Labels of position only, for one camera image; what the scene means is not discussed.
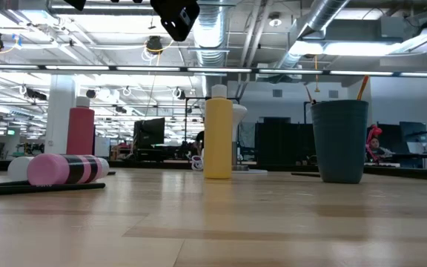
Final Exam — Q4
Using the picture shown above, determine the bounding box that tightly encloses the pink paint bottle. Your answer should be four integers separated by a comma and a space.
27, 154, 110, 186

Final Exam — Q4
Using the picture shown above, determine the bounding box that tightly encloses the tall yellow paint bottle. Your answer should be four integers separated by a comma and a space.
202, 84, 234, 180

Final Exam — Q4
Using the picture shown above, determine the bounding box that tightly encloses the orange handled paintbrush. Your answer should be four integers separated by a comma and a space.
356, 75, 369, 102

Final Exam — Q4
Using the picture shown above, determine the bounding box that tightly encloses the grey-blue plastic cup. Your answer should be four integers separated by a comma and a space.
311, 99, 369, 185

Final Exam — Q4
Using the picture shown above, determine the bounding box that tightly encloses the tall red paint bottle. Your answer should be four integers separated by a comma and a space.
66, 96, 96, 156

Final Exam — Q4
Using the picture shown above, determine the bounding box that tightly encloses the brown white-capped paint bottle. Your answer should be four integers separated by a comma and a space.
7, 156, 35, 182

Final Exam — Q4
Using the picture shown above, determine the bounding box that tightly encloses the white building column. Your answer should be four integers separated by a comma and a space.
44, 76, 76, 150

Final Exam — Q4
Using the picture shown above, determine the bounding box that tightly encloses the black computer monitor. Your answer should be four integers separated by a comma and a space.
133, 117, 166, 149

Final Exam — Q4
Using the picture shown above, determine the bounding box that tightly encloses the long ceiling light strip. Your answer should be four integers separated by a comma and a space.
0, 63, 427, 78

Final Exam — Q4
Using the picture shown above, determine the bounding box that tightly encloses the person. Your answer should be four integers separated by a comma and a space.
367, 136, 394, 156
194, 130, 205, 156

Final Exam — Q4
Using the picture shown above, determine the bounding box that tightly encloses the white mushroom lamp metal base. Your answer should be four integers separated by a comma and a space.
231, 103, 268, 175

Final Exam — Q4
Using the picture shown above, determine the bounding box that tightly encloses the red articulated stand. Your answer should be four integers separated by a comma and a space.
365, 124, 383, 162

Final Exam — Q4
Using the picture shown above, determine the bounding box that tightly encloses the blue-lit computer monitor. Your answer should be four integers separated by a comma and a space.
400, 121, 427, 155

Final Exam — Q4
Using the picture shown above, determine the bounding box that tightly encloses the silver ribbed ventilation duct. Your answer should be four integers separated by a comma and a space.
187, 0, 233, 97

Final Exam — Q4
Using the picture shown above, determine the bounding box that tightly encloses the white lamp cable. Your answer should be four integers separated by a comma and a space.
191, 154, 205, 171

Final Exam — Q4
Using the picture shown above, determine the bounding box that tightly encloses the silver slanted ventilation duct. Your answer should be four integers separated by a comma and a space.
276, 0, 350, 70

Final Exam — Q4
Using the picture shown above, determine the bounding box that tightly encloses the yellow hanging cord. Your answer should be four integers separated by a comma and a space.
313, 54, 320, 93

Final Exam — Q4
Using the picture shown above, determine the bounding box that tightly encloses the black aluminium table frame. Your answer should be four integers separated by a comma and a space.
250, 162, 427, 182

